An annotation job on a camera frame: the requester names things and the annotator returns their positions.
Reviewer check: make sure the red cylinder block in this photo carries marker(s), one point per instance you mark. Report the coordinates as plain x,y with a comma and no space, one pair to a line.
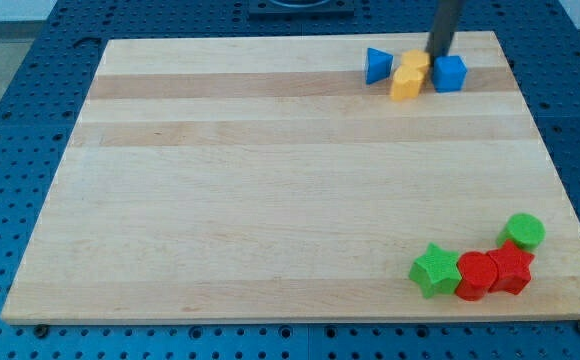
478,273

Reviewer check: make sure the light wooden board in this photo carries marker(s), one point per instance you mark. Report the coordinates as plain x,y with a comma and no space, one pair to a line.
261,180

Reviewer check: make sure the green star block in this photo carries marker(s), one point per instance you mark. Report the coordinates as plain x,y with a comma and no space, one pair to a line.
435,271

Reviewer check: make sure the red star block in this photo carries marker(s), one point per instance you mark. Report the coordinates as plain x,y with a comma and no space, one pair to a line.
513,268

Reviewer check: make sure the blue cube block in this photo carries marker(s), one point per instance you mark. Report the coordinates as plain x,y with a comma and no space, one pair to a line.
449,73

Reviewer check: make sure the yellow hexagon block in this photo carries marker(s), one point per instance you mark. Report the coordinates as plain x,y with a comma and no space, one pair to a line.
416,59

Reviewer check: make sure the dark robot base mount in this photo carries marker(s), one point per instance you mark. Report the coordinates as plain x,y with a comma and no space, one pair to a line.
275,8

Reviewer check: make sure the blue triangle block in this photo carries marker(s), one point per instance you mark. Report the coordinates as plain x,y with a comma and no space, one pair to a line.
378,65

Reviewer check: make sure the yellow heart block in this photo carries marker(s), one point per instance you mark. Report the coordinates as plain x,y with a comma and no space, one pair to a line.
406,83

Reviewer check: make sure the green cylinder block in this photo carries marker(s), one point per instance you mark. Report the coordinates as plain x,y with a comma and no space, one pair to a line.
525,230

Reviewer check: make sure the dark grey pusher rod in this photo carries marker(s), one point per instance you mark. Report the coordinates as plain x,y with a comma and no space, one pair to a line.
445,22

